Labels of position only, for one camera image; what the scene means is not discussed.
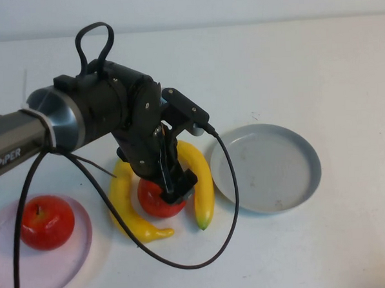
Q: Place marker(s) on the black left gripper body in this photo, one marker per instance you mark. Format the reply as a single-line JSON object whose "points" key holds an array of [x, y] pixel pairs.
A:
{"points": [[141, 150]]}

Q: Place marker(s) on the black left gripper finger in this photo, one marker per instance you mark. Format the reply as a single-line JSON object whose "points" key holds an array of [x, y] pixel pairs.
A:
{"points": [[188, 181], [174, 197]]}

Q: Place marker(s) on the yellow banana green tip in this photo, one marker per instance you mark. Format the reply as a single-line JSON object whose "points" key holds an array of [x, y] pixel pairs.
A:
{"points": [[204, 188], [125, 212]]}

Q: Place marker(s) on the red apple without stem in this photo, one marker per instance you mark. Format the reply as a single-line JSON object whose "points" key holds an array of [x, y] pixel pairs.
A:
{"points": [[153, 204]]}

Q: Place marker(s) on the red apple with stem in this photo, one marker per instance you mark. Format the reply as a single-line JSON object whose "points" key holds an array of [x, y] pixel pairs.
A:
{"points": [[48, 222]]}

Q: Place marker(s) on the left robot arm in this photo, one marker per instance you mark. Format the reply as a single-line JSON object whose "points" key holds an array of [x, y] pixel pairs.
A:
{"points": [[94, 110]]}

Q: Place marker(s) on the grey round plate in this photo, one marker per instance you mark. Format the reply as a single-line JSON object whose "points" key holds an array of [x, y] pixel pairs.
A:
{"points": [[268, 169]]}

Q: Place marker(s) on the pink round plate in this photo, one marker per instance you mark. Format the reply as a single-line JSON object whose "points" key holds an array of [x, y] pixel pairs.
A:
{"points": [[41, 274]]}

